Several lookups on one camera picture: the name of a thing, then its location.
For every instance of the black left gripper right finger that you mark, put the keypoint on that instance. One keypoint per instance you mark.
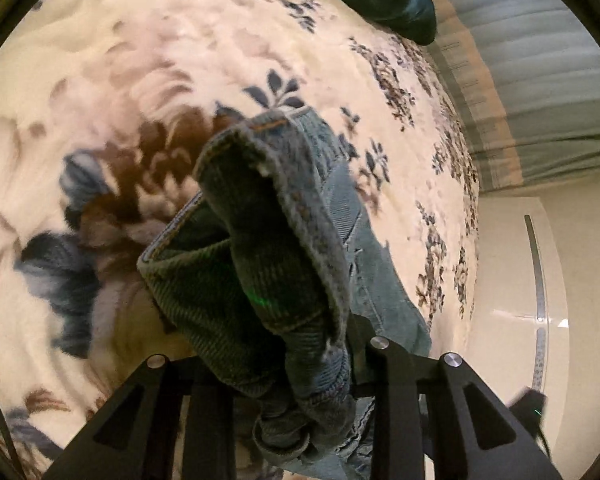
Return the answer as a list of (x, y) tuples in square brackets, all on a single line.
[(438, 410)]

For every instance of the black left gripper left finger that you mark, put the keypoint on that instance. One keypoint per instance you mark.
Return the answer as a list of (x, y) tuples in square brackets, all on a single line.
[(133, 435)]

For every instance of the blue denim jeans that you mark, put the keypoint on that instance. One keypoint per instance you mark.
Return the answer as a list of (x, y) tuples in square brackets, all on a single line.
[(261, 270)]

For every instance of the white bed headboard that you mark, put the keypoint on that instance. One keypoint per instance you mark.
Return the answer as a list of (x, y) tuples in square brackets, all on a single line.
[(537, 318)]

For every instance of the teal striped curtain right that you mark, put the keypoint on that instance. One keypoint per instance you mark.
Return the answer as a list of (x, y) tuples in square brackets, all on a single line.
[(524, 76)]

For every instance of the floral fleece bed blanket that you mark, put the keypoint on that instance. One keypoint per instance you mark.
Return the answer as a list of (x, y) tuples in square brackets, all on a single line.
[(104, 106)]

